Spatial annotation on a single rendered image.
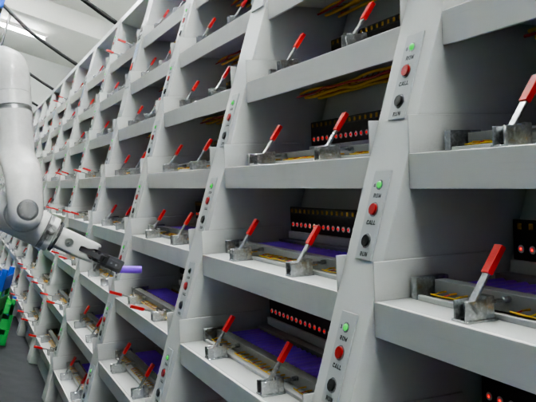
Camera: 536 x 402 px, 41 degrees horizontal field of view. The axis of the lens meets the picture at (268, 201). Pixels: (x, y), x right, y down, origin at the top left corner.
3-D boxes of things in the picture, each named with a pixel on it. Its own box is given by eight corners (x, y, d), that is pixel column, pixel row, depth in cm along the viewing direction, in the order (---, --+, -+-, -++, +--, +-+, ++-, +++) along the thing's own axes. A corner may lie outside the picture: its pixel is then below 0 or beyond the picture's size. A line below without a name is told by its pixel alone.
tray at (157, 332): (168, 354, 162) (167, 313, 162) (115, 312, 218) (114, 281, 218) (251, 343, 170) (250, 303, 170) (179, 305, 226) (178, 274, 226)
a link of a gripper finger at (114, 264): (101, 250, 171) (127, 262, 174) (100, 250, 174) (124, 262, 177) (96, 262, 171) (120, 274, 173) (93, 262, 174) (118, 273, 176)
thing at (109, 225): (125, 247, 229) (123, 203, 228) (92, 235, 284) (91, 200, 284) (187, 242, 236) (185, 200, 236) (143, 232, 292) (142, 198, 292)
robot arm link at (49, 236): (53, 214, 166) (65, 220, 167) (49, 214, 175) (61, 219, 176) (36, 247, 165) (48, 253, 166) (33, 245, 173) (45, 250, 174)
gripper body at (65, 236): (61, 221, 167) (104, 242, 170) (56, 218, 176) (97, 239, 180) (45, 250, 165) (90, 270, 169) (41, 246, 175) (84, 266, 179)
